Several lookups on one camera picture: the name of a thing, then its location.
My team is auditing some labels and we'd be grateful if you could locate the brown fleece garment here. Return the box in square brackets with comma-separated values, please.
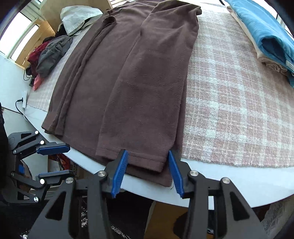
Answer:
[42, 1, 202, 187]

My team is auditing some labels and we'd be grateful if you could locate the white power adapter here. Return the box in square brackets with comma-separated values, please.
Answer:
[22, 91, 28, 109]

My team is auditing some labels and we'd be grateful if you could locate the pink cloth piece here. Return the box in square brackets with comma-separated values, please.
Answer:
[33, 74, 44, 91]

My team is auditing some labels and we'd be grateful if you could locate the red garment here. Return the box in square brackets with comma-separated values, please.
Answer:
[27, 41, 50, 78]

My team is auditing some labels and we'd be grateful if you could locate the grey garment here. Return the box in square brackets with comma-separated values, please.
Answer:
[36, 35, 73, 78]

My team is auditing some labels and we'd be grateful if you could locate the plaid pink bed sheet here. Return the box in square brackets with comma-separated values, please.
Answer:
[26, 2, 294, 169]

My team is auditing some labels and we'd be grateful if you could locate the pine plank headboard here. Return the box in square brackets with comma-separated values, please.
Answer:
[15, 20, 55, 69]

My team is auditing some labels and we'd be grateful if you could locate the black garment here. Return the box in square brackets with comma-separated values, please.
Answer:
[43, 23, 67, 43]

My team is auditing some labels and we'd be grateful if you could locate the white cotton garment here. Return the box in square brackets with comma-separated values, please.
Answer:
[60, 6, 103, 36]

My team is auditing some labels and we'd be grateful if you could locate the light wooden board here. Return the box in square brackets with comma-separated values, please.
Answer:
[39, 0, 112, 32]

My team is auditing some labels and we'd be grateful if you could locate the folded blue cloth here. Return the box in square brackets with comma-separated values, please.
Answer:
[227, 1, 293, 86]

